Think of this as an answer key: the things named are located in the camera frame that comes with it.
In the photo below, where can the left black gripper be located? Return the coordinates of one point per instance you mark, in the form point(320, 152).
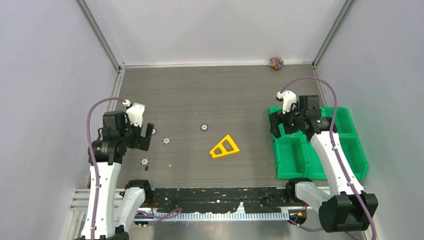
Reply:
point(141, 142)

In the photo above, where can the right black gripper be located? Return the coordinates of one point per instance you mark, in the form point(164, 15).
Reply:
point(277, 118)

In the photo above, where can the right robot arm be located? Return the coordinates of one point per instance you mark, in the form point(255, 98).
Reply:
point(347, 207)

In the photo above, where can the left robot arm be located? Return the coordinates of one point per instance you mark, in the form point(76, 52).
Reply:
point(121, 130)

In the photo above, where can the poker chip lower left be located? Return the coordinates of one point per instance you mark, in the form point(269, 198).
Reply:
point(144, 161)

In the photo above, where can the poker chip middle left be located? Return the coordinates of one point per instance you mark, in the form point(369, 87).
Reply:
point(166, 141)

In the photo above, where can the green plastic bin organiser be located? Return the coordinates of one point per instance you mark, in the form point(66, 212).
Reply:
point(296, 158)

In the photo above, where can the poker chip centre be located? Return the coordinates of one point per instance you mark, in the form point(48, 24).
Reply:
point(204, 127)

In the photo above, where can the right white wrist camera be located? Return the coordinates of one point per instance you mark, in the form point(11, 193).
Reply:
point(287, 98)

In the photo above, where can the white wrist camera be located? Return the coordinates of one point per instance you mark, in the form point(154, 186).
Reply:
point(287, 98)
point(135, 112)

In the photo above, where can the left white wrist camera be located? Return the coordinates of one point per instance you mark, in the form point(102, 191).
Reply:
point(135, 112)

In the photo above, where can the yellow triangular plastic frame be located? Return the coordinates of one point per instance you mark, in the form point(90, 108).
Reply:
point(225, 147)

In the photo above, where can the white slotted cable duct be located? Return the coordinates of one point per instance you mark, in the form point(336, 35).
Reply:
point(235, 216)

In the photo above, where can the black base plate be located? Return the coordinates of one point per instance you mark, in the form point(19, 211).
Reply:
point(222, 200)

